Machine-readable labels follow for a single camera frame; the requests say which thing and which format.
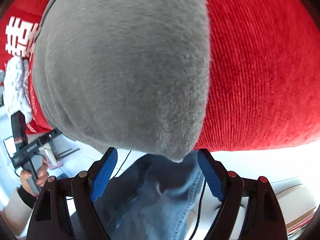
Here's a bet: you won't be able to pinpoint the blue denim jeans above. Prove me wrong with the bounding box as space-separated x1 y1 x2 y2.
94 151 204 239

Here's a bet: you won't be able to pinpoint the white floral cloth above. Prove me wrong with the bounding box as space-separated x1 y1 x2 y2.
3 55 33 124

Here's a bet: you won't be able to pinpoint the grey knit garment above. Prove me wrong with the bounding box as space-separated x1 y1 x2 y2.
32 0 210 162

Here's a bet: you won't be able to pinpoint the person's left hand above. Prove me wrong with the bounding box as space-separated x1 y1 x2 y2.
20 155 49 197

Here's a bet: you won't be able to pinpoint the red bedspread white characters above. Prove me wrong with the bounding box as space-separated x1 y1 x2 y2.
1 0 319 152

